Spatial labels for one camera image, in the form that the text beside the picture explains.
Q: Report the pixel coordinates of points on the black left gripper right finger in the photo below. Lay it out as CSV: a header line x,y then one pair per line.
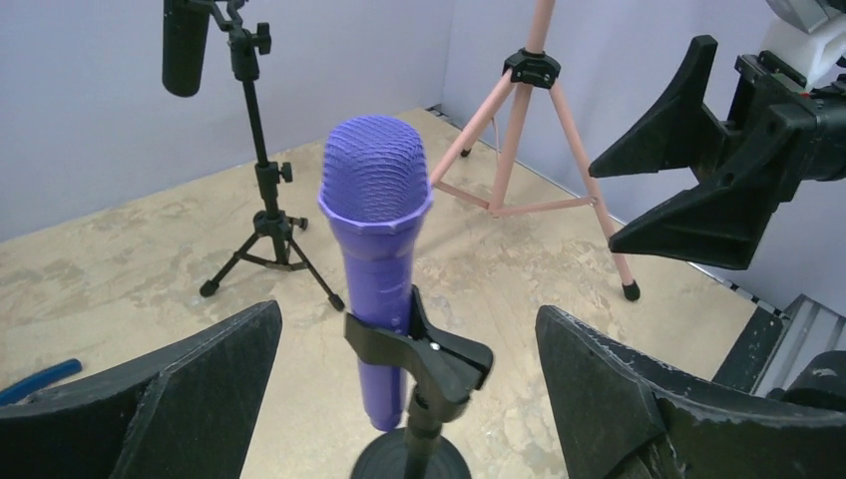
x,y
620,413

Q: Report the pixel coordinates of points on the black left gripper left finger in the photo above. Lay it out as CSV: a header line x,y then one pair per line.
x,y
186,410

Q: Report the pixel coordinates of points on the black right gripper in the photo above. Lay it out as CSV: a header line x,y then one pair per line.
x,y
788,135

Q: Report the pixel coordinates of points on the black round-base mic stand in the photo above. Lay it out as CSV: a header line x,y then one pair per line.
x,y
446,368

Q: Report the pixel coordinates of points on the black tripod mic stand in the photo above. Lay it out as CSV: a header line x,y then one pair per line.
x,y
271,244

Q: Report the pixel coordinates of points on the purple toy microphone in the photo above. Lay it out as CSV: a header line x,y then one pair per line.
x,y
375,193

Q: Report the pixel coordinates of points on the black silver condenser microphone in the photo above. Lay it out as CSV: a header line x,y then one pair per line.
x,y
185,31

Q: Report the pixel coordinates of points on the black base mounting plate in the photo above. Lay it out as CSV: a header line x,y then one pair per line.
x,y
748,357

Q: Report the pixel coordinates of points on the pink music stand tripod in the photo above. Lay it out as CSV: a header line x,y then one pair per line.
x,y
515,140

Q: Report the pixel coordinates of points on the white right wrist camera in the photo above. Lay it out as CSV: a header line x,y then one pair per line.
x,y
808,36

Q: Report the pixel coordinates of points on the blue-handled pliers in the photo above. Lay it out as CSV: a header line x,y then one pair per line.
x,y
39,380

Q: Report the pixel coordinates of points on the aluminium front frame rail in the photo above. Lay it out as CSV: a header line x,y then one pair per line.
x,y
812,328

